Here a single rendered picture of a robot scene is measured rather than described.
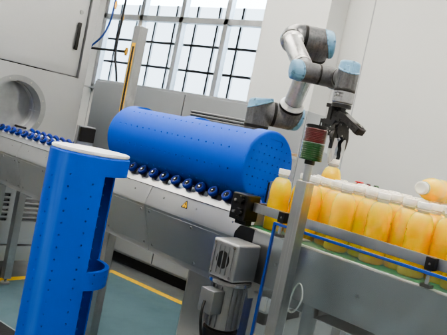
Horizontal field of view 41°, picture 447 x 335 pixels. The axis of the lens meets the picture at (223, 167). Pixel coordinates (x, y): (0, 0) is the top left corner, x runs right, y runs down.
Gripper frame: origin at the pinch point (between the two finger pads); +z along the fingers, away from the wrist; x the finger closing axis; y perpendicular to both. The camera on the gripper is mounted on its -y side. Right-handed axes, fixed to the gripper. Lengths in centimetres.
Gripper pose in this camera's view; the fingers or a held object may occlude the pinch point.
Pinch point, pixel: (334, 160)
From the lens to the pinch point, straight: 212.1
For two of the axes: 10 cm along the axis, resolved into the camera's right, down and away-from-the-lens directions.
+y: -6.9, -1.8, 7.0
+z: -2.0, 9.8, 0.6
